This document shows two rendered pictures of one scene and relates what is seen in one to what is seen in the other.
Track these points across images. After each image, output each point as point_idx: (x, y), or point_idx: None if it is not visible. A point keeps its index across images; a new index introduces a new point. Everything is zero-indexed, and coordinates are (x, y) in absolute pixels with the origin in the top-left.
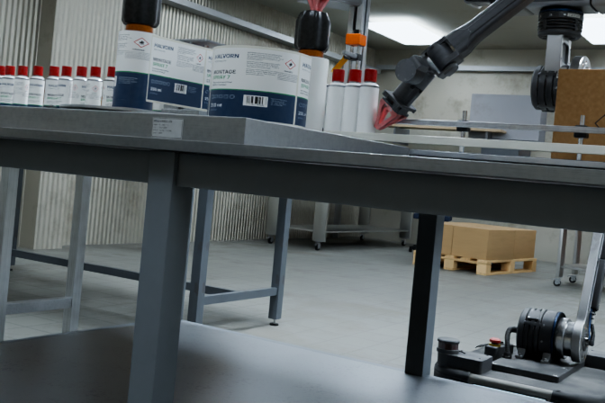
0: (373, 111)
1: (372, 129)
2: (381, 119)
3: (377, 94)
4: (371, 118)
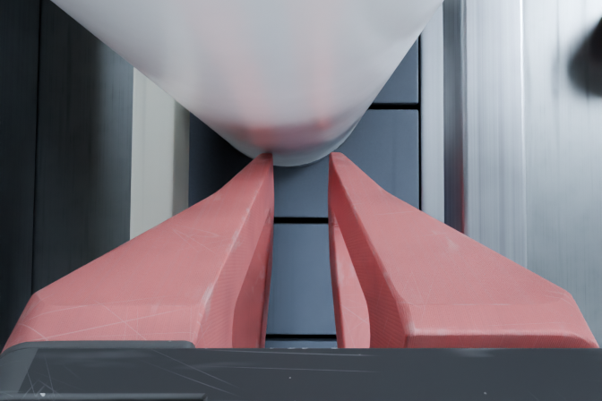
0: (198, 114)
1: (245, 149)
2: (338, 200)
3: (241, 55)
4: (202, 121)
